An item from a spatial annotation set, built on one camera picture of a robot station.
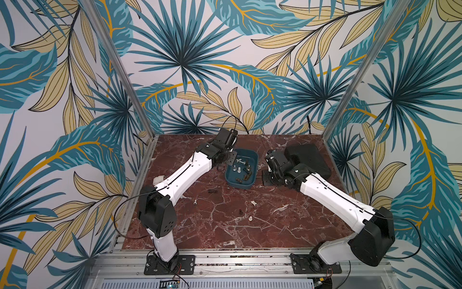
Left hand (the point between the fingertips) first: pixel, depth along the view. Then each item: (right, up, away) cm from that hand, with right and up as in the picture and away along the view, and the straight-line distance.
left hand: (228, 156), depth 84 cm
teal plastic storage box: (+8, -10, +17) cm, 21 cm away
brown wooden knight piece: (+6, -13, +14) cm, 20 cm away
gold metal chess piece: (+11, -7, +18) cm, 23 cm away
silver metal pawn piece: (+5, -3, +22) cm, 23 cm away
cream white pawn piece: (+3, -7, +17) cm, 18 cm away
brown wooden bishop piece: (+10, -12, +15) cm, 21 cm away
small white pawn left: (-17, -23, +6) cm, 29 cm away
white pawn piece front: (+11, -30, +2) cm, 32 cm away
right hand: (+17, -9, -2) cm, 19 cm away
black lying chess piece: (-9, -18, +11) cm, 23 cm away
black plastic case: (+49, 0, +25) cm, 55 cm away
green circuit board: (-23, -51, -12) cm, 57 cm away
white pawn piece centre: (+13, -24, +6) cm, 28 cm away
